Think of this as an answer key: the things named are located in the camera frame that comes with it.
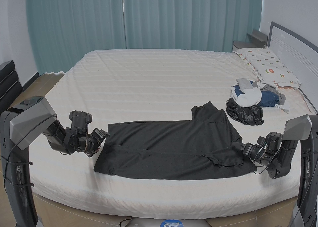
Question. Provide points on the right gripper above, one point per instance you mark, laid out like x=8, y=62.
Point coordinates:
x=252, y=152

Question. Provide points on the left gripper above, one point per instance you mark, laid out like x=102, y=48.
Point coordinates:
x=95, y=141

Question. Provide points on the black T-shirt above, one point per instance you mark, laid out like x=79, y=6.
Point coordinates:
x=174, y=141

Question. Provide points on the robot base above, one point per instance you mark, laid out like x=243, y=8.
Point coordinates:
x=149, y=223

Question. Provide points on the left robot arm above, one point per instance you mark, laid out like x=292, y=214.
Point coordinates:
x=29, y=121

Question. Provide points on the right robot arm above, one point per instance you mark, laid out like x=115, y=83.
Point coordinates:
x=298, y=129

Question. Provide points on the pile of clothes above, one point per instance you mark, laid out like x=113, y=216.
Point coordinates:
x=248, y=97

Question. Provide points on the bed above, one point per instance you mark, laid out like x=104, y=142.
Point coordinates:
x=149, y=84

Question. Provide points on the shiny black garment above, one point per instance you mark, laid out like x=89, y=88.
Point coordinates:
x=244, y=115

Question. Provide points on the white printed pillow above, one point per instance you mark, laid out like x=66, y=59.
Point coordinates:
x=268, y=64

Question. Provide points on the black chest of drawers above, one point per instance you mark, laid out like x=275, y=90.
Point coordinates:
x=10, y=84

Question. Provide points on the grey bedside table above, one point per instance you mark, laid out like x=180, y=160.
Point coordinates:
x=242, y=45

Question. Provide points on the blue-green curtain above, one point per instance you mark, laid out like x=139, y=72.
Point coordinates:
x=174, y=10

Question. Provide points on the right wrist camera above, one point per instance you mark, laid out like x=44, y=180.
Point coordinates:
x=261, y=141

